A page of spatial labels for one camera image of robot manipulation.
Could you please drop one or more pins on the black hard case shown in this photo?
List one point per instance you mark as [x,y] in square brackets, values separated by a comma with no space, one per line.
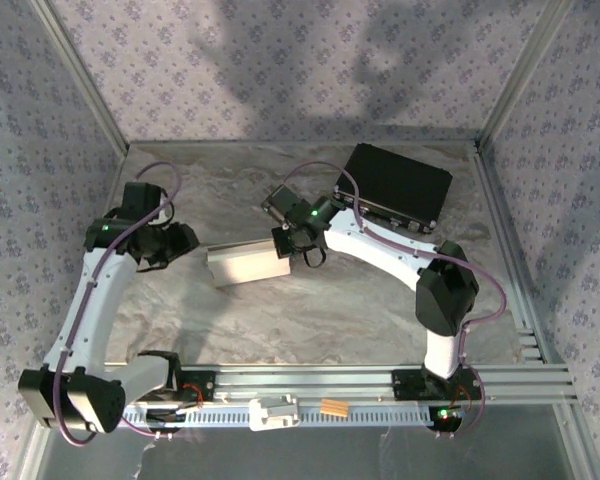
[400,180]

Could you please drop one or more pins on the white paper box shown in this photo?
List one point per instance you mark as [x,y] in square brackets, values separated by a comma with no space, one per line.
[250,265]

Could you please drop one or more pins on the aluminium mounting rail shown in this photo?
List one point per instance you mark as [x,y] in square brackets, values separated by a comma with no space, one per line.
[305,382]

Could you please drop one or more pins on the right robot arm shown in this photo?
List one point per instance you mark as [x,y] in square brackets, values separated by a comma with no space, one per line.
[445,300]

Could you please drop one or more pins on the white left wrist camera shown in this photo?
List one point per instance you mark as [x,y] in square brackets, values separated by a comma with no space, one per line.
[164,215]

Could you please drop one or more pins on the right controller board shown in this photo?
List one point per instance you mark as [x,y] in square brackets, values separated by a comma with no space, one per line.
[445,421]

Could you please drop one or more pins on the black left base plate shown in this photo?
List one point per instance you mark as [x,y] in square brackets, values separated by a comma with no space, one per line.
[205,387]

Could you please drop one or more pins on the orange ribbed block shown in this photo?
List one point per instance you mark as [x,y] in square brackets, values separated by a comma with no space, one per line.
[334,408]

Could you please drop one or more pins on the controller board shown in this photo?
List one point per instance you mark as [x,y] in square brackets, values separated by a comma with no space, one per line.
[445,421]
[162,416]

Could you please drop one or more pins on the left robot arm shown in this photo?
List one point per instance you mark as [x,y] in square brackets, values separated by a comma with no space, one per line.
[105,300]

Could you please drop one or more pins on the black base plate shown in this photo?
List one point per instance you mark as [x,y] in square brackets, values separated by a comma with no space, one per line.
[405,385]
[205,387]

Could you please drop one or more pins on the left controller board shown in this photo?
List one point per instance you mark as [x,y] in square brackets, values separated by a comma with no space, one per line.
[162,416]

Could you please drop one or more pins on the aluminium side rail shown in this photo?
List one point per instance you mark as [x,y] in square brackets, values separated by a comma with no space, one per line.
[111,192]
[505,225]

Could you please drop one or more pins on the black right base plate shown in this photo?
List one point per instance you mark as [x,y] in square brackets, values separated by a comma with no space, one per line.
[405,385]

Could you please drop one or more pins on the white plastic bracket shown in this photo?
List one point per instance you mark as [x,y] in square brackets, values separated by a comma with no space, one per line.
[272,415]

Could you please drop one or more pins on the aluminium frame post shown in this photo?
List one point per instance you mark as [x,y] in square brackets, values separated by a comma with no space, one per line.
[521,80]
[85,80]

